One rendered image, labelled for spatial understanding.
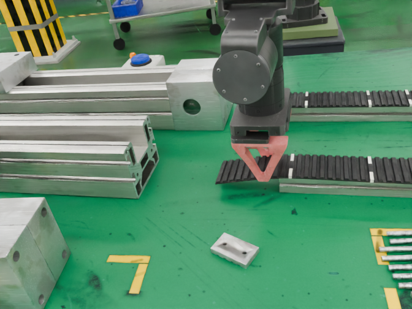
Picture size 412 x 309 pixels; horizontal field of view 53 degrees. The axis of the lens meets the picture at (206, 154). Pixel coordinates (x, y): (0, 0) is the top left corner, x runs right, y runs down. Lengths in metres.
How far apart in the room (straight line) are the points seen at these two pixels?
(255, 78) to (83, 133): 0.35
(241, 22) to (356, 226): 0.28
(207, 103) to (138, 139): 0.14
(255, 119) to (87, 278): 0.27
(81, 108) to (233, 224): 0.40
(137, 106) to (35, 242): 0.34
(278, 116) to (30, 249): 0.31
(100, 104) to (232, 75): 0.41
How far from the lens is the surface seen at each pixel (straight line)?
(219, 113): 0.71
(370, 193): 0.57
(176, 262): 0.51
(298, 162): 0.57
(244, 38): 0.39
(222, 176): 0.58
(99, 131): 0.65
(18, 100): 0.89
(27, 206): 0.50
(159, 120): 0.74
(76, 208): 0.63
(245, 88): 0.41
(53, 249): 0.53
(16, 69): 0.90
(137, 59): 0.90
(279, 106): 0.50
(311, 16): 1.12
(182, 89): 0.70
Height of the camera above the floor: 1.15
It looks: 34 degrees down
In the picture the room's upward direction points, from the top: 9 degrees counter-clockwise
